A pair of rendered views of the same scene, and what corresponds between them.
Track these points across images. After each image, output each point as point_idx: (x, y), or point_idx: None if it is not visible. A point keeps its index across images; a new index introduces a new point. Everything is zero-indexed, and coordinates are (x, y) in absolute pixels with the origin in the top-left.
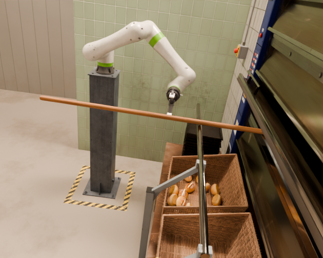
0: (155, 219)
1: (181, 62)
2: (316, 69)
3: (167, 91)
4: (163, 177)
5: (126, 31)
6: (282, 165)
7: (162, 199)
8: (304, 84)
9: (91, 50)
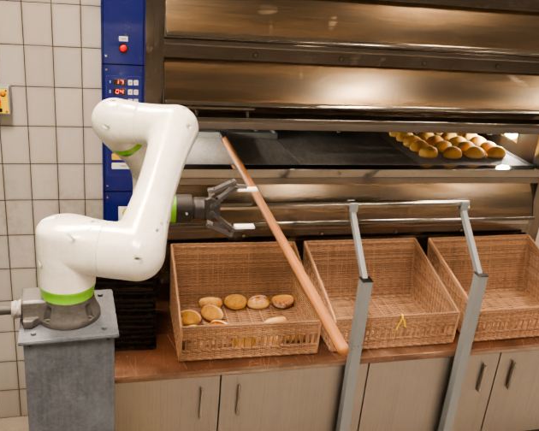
0: (310, 359)
1: None
2: (330, 56)
3: (191, 208)
4: (202, 366)
5: (193, 133)
6: (410, 128)
7: (263, 358)
8: (307, 76)
9: (166, 239)
